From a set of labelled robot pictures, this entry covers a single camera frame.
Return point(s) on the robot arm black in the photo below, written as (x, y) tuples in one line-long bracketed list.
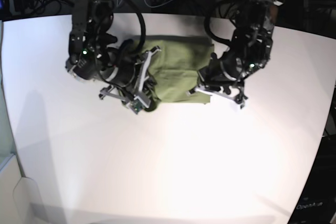
[(248, 50), (92, 56)]

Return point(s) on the green T-shirt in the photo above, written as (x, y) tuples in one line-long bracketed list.
[(175, 67)]

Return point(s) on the black OpenArm case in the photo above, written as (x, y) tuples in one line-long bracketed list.
[(317, 201)]

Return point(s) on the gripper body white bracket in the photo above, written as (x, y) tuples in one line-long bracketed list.
[(127, 78), (223, 77)]

